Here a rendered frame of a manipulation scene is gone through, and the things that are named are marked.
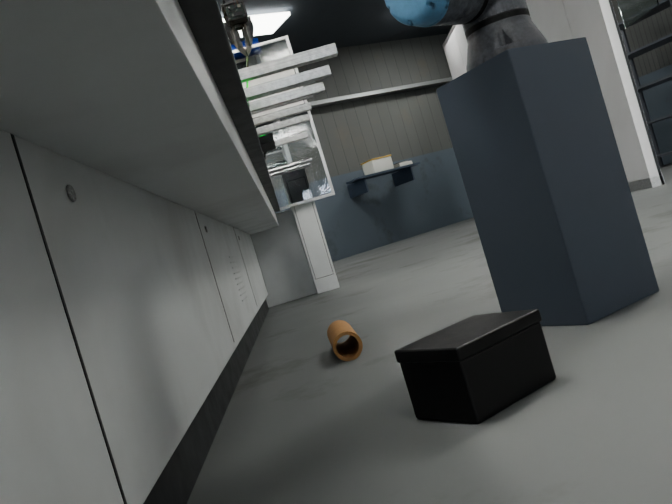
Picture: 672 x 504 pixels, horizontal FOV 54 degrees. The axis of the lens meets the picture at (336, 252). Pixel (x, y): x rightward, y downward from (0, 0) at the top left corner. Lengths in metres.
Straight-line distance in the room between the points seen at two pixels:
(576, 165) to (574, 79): 0.20
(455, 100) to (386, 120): 9.93
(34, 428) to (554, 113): 1.22
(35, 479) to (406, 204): 10.87
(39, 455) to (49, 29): 0.33
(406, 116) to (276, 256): 7.40
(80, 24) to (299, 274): 4.23
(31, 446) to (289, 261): 4.16
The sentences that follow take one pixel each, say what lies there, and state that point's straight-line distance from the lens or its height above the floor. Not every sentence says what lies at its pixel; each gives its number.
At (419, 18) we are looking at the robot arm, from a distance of 1.49.
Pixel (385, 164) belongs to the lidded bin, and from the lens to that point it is 10.57.
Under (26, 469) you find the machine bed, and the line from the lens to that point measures 0.58.
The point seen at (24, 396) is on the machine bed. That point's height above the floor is 0.27.
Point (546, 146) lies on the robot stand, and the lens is 1.48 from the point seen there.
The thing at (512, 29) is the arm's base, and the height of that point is 0.65.
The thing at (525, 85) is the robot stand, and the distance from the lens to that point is 1.49.
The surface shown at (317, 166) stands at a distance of 4.58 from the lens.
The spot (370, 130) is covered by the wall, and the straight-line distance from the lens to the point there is 11.30.
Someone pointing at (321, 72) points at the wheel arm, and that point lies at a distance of 2.13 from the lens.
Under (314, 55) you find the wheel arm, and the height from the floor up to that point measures 0.82.
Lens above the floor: 0.32
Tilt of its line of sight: 1 degrees down
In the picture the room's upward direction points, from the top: 17 degrees counter-clockwise
